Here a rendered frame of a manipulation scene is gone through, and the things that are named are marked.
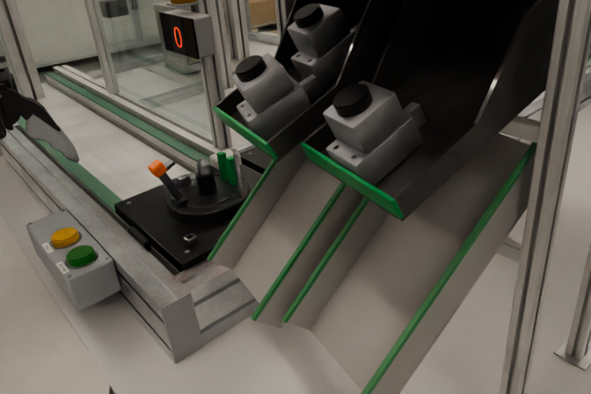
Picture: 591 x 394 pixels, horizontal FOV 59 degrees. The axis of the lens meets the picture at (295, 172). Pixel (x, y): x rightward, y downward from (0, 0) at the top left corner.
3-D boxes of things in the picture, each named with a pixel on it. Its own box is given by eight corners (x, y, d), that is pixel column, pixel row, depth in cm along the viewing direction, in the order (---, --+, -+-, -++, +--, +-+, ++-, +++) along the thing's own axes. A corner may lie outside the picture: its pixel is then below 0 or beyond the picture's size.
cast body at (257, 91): (261, 144, 52) (225, 91, 48) (249, 127, 55) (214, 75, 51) (331, 98, 52) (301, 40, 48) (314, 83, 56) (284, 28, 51)
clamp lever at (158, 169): (177, 204, 82) (152, 171, 77) (171, 200, 83) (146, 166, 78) (194, 188, 83) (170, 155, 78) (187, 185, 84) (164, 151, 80)
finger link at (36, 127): (86, 133, 77) (28, 98, 71) (92, 149, 72) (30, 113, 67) (73, 149, 77) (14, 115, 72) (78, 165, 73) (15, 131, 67)
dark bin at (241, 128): (277, 163, 49) (238, 104, 45) (222, 123, 59) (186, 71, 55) (479, -7, 54) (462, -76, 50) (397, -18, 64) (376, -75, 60)
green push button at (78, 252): (75, 275, 75) (70, 264, 74) (65, 263, 77) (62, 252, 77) (101, 263, 77) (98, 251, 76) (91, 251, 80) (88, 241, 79)
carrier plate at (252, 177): (184, 275, 73) (181, 263, 72) (115, 213, 90) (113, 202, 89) (310, 208, 86) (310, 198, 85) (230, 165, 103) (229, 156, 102)
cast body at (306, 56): (322, 89, 54) (293, 32, 50) (301, 79, 57) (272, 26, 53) (380, 41, 55) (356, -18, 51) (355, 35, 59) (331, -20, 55)
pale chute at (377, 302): (385, 417, 47) (355, 410, 44) (309, 329, 57) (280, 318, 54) (563, 157, 46) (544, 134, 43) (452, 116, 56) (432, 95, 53)
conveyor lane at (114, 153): (196, 323, 77) (184, 269, 73) (32, 158, 136) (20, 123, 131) (333, 242, 93) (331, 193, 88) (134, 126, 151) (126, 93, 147)
